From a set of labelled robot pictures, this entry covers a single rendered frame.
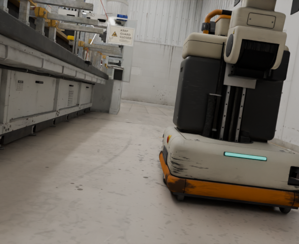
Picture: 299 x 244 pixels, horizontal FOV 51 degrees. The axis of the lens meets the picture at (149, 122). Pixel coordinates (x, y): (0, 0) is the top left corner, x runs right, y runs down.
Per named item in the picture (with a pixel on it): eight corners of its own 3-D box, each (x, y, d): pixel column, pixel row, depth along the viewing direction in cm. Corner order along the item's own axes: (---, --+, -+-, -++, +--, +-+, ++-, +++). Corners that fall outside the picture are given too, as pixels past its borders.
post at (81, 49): (81, 65, 300) (87, 13, 295) (80, 64, 296) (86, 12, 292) (77, 64, 299) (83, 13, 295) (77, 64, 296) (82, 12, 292)
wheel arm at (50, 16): (98, 27, 180) (99, 20, 179) (97, 26, 176) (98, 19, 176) (22, 17, 177) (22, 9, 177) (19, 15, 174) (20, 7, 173)
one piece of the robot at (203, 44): (168, 144, 193) (187, 6, 186) (254, 155, 195) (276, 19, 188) (173, 154, 160) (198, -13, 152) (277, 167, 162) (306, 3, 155)
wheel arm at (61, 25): (103, 36, 204) (103, 29, 204) (102, 35, 201) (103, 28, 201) (36, 26, 202) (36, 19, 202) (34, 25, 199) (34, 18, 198)
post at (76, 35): (77, 56, 274) (83, 4, 270) (76, 55, 269) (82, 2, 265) (72, 55, 274) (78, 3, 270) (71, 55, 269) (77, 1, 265)
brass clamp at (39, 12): (51, 22, 181) (52, 13, 181) (44, 17, 168) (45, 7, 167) (40, 21, 181) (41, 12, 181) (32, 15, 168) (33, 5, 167)
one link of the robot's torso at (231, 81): (220, 84, 161) (227, 36, 159) (273, 92, 163) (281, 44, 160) (236, 83, 135) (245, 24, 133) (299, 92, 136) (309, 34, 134)
